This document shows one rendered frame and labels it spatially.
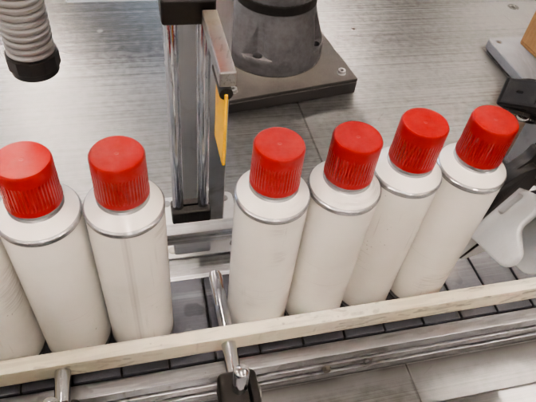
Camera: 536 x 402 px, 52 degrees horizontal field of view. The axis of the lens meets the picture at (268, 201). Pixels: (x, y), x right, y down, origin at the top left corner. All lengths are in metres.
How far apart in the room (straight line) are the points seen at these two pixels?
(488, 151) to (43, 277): 0.31
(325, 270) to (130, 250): 0.15
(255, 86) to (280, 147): 0.44
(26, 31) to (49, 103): 0.41
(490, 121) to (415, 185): 0.07
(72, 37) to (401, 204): 0.65
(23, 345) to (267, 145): 0.25
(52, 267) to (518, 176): 0.34
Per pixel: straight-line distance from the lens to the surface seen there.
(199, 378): 0.47
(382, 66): 0.91
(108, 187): 0.33
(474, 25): 1.09
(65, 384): 0.45
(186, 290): 0.51
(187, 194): 0.54
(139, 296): 0.40
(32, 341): 0.47
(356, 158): 0.35
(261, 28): 0.77
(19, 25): 0.39
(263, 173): 0.34
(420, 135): 0.37
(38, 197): 0.34
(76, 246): 0.37
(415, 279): 0.50
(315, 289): 0.44
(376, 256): 0.45
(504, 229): 0.49
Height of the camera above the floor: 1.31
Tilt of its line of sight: 48 degrees down
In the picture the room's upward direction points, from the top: 8 degrees clockwise
